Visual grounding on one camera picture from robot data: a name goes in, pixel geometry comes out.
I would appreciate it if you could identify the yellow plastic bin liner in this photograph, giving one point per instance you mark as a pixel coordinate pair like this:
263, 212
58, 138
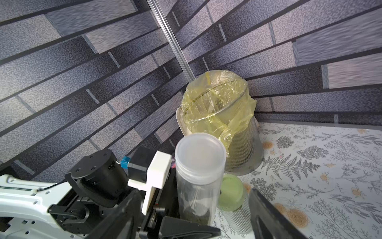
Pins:
217, 102

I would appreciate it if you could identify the floral patterned table mat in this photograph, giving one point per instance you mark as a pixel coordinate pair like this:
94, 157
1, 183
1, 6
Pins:
326, 180

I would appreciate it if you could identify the glass jar with green lid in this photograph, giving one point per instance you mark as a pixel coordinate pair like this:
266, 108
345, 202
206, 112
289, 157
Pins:
233, 204

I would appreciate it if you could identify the grey mesh waste bin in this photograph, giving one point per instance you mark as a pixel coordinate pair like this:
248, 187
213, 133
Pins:
247, 151

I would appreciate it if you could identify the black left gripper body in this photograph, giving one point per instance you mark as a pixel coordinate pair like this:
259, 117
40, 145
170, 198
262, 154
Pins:
164, 204

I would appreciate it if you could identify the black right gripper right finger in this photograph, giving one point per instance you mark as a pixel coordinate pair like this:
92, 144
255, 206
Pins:
267, 222

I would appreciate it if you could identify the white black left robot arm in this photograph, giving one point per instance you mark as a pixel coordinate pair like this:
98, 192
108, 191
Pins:
101, 198

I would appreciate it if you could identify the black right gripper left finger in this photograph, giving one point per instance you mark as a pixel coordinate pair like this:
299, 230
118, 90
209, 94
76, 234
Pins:
123, 222

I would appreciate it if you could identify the tall clear plastic jar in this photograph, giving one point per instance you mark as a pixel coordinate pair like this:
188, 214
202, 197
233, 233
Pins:
200, 163

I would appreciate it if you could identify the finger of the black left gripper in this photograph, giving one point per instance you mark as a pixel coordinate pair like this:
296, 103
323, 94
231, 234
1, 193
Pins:
174, 228

